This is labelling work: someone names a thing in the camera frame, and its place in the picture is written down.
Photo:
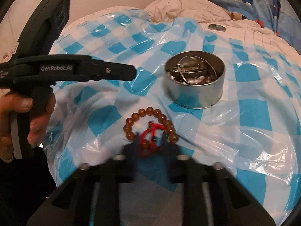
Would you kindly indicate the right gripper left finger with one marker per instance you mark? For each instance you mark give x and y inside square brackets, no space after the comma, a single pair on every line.
[91,193]

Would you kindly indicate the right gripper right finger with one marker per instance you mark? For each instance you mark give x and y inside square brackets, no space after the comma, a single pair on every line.
[211,194]

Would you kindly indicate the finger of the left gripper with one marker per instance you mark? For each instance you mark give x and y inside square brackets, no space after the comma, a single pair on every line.
[103,70]

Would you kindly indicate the person's left hand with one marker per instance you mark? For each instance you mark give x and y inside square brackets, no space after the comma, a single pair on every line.
[13,102]

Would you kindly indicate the blue checkered plastic sheet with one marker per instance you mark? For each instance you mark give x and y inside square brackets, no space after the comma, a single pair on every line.
[254,129]

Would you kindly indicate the round silver metal tin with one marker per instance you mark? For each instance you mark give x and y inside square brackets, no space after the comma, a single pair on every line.
[196,96]

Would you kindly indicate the white striped pillow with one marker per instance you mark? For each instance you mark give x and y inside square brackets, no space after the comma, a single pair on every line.
[203,11]

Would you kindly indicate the silver tin lid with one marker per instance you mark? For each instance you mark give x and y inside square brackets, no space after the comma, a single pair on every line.
[216,27]

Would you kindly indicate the white grid bedsheet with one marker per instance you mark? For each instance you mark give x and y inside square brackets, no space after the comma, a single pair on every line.
[250,32]

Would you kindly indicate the whale pattern curtain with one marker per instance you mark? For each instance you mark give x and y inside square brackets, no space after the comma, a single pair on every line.
[277,15]

